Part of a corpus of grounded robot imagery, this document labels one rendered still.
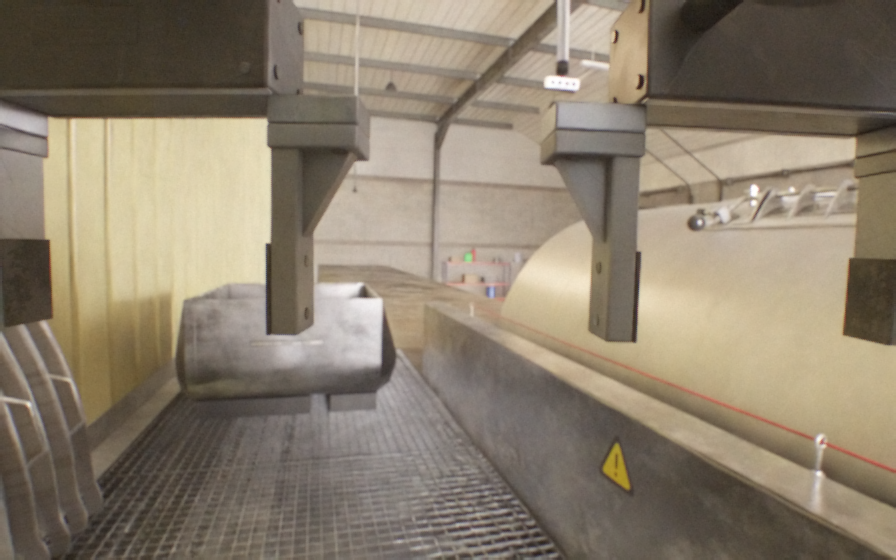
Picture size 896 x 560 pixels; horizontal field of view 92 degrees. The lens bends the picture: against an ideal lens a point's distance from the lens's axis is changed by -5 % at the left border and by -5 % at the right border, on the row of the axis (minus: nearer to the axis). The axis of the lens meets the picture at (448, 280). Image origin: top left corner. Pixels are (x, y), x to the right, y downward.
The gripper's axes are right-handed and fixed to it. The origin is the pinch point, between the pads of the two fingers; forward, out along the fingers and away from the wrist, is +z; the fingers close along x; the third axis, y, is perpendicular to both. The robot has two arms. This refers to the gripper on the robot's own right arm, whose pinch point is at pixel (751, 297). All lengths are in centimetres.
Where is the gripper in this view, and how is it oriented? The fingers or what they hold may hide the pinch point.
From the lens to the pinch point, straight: 25.5
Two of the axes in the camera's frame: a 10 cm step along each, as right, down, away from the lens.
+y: 0.1, 0.7, -10.0
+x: 10.0, 0.2, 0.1
